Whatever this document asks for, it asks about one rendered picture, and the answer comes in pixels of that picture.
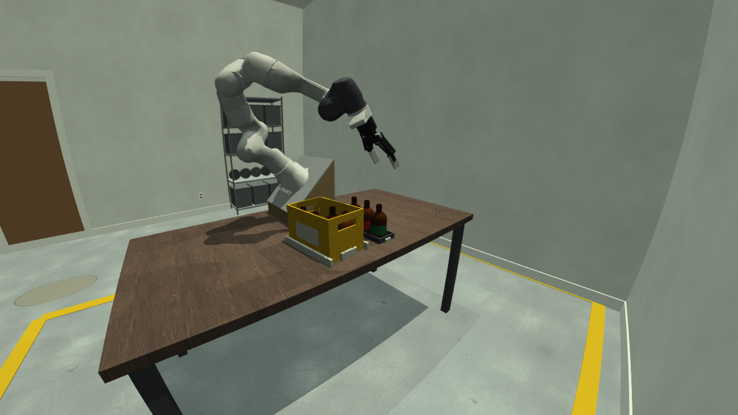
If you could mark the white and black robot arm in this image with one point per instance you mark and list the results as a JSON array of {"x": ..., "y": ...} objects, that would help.
[{"x": 344, "y": 96}]

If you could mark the brown bottle with green label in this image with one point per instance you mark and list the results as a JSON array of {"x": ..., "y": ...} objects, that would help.
[{"x": 378, "y": 225}]

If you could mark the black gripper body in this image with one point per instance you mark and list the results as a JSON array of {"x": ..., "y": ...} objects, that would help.
[{"x": 368, "y": 129}]

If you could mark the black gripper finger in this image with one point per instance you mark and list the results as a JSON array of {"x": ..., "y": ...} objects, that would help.
[
  {"x": 387, "y": 148},
  {"x": 368, "y": 146}
]

